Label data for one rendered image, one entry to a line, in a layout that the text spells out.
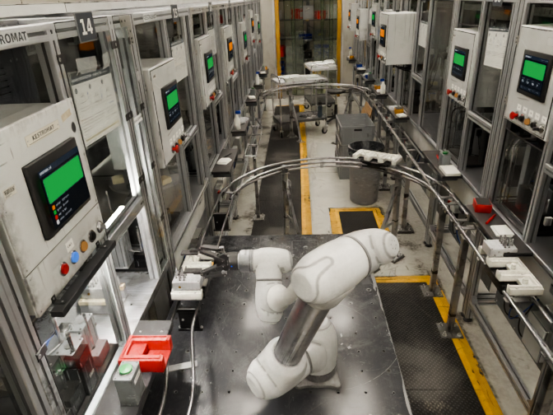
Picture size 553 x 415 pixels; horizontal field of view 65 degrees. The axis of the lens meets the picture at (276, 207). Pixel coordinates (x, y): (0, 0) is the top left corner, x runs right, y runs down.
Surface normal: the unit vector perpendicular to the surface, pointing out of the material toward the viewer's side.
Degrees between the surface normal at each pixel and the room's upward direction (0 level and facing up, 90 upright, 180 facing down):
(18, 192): 90
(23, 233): 90
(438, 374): 0
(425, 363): 0
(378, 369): 0
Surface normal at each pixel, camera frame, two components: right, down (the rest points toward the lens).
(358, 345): -0.04, -0.90
